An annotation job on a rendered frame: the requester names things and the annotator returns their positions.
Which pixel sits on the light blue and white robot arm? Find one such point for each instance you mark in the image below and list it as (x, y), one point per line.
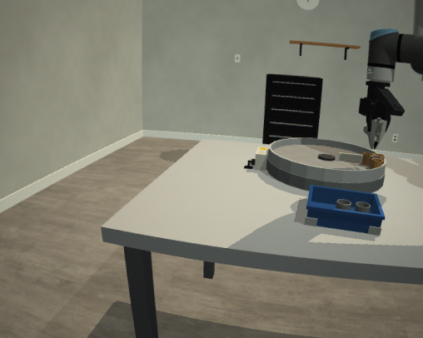
(386, 47)

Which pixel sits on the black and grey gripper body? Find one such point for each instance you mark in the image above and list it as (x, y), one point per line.
(378, 109)

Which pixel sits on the blue crate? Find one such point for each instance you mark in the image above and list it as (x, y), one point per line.
(322, 210)

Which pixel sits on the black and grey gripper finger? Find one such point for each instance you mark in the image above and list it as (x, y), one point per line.
(381, 129)
(371, 127)

